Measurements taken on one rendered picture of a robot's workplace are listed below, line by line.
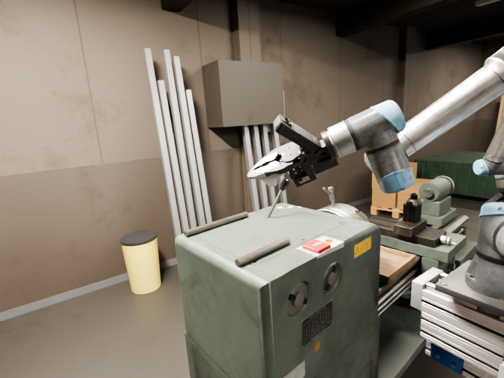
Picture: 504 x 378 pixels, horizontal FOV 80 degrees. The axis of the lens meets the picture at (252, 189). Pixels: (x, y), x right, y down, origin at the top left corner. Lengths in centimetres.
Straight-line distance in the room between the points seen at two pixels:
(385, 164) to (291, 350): 55
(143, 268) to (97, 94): 175
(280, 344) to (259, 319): 10
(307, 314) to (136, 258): 244
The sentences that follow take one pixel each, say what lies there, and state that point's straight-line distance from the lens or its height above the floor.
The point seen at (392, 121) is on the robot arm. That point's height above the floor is 162.
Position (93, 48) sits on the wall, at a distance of 345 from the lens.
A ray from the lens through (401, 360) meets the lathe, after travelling 170.
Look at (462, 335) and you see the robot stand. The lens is 110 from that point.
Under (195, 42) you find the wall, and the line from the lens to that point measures 379.
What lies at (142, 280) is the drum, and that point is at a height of 16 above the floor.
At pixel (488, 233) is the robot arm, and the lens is 95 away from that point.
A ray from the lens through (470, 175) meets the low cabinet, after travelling 655.
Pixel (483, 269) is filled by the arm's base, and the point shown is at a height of 122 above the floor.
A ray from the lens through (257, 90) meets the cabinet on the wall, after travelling 365.
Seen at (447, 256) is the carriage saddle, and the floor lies 90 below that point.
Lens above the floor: 163
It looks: 13 degrees down
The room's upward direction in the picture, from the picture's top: 4 degrees counter-clockwise
